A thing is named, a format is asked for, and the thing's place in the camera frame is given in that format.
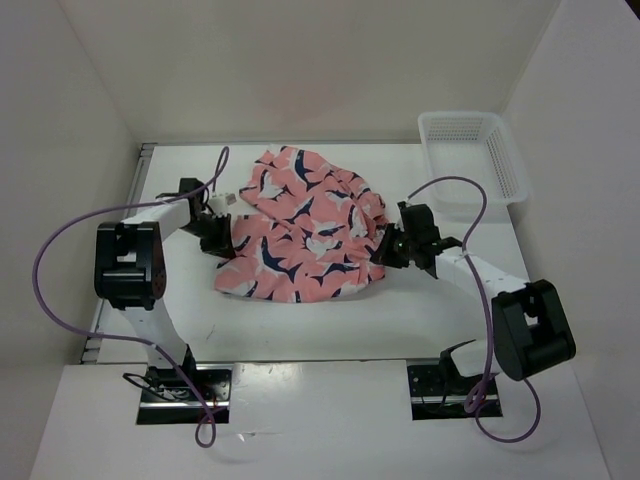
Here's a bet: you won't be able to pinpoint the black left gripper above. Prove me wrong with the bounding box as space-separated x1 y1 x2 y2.
180 212 236 261

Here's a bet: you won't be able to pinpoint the pink shark print shorts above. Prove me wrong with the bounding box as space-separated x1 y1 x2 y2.
214 146 388 303

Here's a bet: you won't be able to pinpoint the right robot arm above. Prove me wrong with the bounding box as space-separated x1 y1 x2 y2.
372 202 577 393

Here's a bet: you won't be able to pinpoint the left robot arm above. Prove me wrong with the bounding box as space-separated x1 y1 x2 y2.
94 178 236 400

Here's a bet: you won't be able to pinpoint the white plastic basket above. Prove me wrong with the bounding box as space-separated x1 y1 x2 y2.
417 111 530 215

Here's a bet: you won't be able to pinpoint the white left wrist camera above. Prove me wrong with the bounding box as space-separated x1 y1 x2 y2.
207 193 237 216

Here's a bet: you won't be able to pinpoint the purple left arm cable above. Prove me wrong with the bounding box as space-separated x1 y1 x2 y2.
32 146 231 447

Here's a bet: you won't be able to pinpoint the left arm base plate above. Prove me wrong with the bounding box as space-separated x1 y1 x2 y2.
123 363 233 426

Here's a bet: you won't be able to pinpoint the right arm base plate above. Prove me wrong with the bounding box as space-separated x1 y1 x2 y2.
406 361 482 421

